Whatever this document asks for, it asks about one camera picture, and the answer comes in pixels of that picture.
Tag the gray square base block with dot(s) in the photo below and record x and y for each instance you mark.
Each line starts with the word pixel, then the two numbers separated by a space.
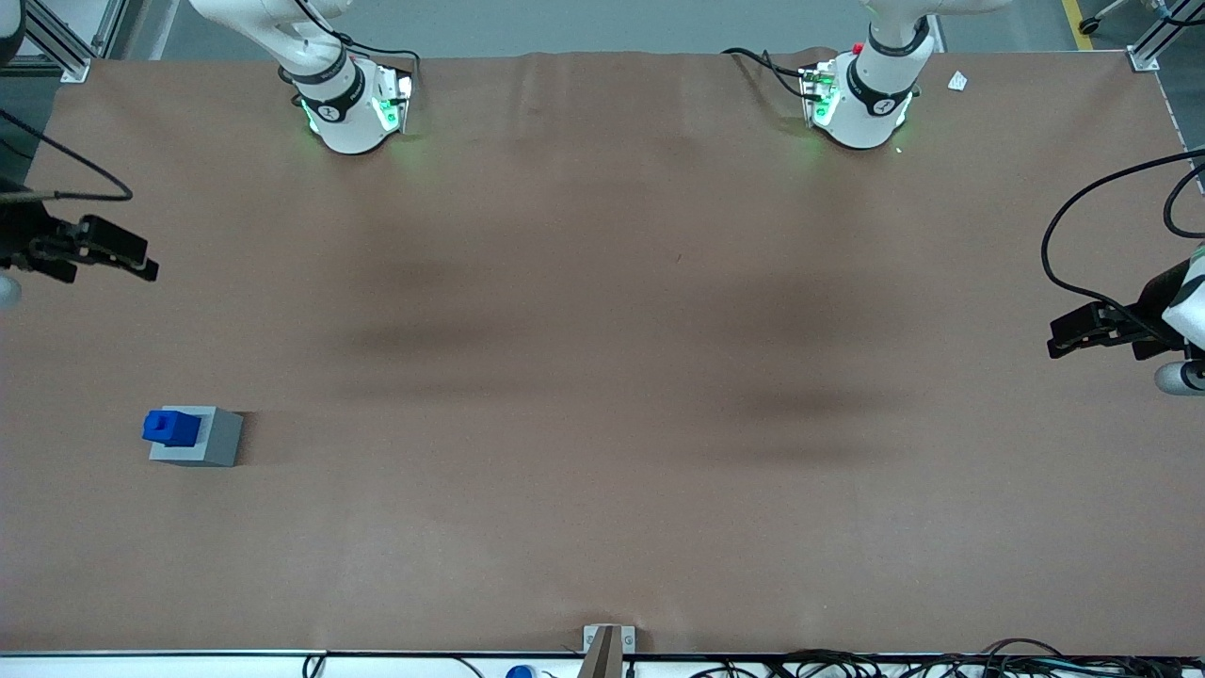
pixel 221 443

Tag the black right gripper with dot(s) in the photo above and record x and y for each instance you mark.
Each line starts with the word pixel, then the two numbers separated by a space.
pixel 21 235

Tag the black caster leg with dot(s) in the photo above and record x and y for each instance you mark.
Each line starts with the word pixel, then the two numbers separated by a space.
pixel 1089 25

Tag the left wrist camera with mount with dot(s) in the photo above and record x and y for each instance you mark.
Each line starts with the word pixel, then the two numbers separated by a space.
pixel 1179 378

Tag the white paper scrap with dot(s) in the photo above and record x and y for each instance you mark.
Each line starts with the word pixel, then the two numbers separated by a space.
pixel 957 81

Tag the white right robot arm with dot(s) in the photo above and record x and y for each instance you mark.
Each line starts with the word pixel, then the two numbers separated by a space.
pixel 339 113

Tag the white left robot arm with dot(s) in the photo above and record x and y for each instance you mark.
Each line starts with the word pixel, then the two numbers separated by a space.
pixel 871 104

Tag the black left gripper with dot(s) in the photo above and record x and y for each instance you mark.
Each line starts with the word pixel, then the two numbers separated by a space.
pixel 1153 306

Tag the aluminium frame profile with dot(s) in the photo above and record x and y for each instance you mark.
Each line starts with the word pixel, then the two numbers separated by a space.
pixel 1148 52
pixel 71 56

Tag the silver metal mounting bracket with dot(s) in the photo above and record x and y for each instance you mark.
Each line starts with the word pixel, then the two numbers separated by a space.
pixel 590 638

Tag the blue plastic part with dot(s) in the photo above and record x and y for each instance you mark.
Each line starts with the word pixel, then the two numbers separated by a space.
pixel 171 428

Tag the brown table cover sheet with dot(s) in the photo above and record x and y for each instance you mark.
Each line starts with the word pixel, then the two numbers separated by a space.
pixel 602 377

